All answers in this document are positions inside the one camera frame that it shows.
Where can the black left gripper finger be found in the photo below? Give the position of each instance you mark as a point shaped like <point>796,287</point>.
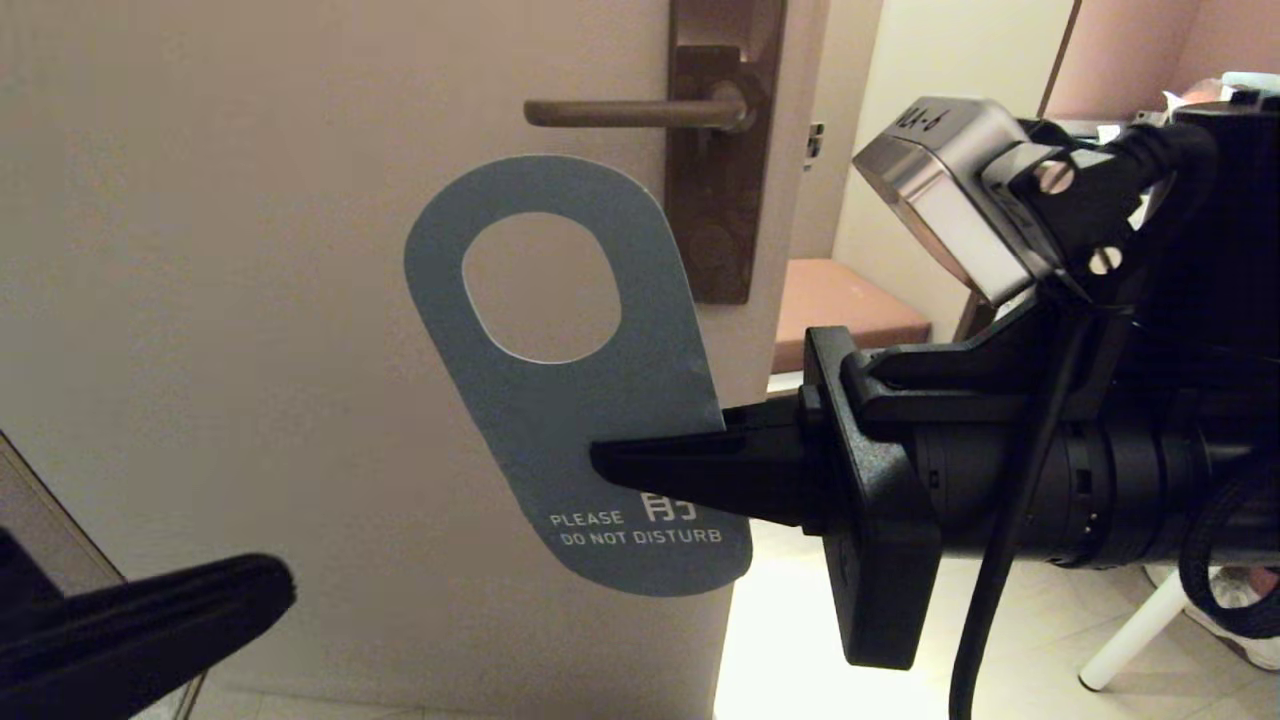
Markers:
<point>130,640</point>

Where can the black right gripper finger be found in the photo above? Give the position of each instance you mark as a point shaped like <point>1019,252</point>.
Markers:
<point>765,413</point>
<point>700,475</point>

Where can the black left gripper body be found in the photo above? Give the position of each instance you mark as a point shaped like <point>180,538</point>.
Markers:
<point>15,580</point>

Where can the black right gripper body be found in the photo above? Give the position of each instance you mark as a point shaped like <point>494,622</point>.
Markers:
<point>880,520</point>

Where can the white door hanger sign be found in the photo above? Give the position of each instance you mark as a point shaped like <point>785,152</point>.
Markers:
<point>560,420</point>

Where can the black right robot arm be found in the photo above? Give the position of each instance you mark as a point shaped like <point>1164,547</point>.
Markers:
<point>1200,300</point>

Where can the beige door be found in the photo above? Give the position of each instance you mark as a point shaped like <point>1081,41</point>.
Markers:
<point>200,250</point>

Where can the terracotta seat cushion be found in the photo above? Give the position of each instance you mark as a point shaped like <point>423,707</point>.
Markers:
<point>850,310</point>

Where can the white round table leg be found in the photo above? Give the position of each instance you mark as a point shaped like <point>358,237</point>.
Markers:
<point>1130,640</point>

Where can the cream shelf cabinet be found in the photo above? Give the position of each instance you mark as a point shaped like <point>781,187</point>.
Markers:
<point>940,60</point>

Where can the white sneaker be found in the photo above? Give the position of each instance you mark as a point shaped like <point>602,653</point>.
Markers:
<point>1255,645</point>

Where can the white plastic bag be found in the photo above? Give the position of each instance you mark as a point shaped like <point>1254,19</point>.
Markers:
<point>1240,85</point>

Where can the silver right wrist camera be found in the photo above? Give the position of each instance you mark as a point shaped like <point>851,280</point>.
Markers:
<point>960,190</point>

